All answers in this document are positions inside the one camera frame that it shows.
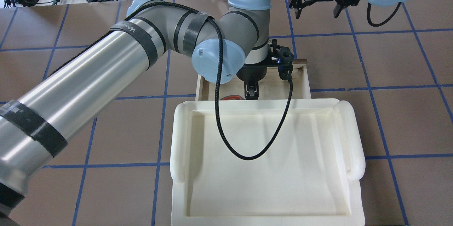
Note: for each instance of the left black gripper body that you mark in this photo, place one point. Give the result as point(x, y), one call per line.
point(251, 73)

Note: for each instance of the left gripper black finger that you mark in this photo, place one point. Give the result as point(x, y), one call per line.
point(251, 90)

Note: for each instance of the orange grey scissors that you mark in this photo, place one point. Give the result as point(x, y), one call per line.
point(232, 98)

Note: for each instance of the light wooden drawer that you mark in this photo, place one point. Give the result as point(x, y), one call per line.
point(271, 87)

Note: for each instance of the cream plastic tray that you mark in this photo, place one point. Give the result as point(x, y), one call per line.
point(310, 176)

